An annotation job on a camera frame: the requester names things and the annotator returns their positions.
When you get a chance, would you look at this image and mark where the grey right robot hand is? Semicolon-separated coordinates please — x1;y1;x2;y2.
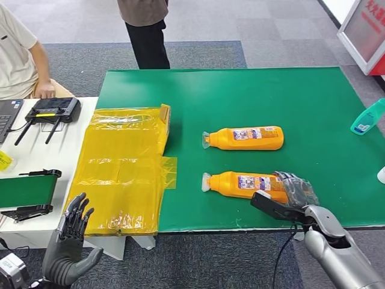
272;171;319;209

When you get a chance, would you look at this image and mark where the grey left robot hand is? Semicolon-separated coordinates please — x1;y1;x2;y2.
41;192;104;287

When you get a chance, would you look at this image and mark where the orange detergent bottle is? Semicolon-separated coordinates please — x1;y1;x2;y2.
201;171;289;204
202;126;284;151

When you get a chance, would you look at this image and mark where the teal plastic bottle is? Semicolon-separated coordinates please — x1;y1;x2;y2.
350;98;385;137

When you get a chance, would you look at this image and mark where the small green conveyor belt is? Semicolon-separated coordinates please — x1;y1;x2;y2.
0;169;63;223

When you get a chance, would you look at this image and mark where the green table mat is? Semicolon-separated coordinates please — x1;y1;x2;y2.
96;66;385;234

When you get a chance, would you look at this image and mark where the white side table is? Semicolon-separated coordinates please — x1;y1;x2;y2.
0;96;156;261

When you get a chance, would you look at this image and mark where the yellow plastic sheet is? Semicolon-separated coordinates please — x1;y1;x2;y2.
63;104;178;237

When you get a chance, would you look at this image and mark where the yellow sticker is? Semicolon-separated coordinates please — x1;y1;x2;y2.
0;150;14;173

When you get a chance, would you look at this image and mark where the black remote controller with antennas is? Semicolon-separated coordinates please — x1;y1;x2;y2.
14;97;81;146

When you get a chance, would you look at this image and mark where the dark laptop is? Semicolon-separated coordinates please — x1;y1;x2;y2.
0;99;24;145

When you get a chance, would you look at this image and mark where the red white display stand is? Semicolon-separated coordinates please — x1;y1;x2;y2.
337;0;385;76

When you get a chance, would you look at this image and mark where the cardboard flap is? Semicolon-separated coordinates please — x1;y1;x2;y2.
160;104;172;132

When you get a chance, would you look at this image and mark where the seated person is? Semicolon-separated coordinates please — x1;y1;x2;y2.
0;3;75;101

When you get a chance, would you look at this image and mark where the standing person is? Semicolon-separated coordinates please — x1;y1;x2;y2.
116;0;171;70

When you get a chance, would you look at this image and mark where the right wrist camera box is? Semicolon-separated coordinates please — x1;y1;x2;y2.
250;190;306;223

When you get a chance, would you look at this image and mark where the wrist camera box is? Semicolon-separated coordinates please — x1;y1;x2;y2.
250;190;306;223
0;253;30;289

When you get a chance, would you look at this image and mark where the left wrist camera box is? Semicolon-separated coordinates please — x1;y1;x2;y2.
0;253;30;289

